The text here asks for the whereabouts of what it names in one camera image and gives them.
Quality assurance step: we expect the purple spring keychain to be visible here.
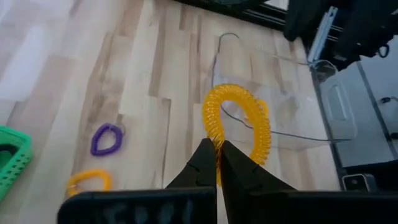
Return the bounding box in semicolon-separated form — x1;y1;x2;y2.
90;123;126;157

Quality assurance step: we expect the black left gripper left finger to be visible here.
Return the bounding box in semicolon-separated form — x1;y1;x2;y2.
57;138;218;224

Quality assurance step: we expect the black table frame rail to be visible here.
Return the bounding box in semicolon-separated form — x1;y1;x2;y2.
174;0;289;31

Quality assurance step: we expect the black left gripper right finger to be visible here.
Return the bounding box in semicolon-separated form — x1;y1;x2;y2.
220;140;398;224

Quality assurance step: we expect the small table-level camera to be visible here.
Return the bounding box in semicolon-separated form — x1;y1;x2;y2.
341;173;377;192

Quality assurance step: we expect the clear plastic bin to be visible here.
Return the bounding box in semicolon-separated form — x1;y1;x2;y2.
210;32;358;152

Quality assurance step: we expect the aluminium extrusion post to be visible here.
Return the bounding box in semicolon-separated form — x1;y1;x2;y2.
307;6;339;63

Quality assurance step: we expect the green plastic basket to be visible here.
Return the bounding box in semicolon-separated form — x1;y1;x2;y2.
0;124;34;203

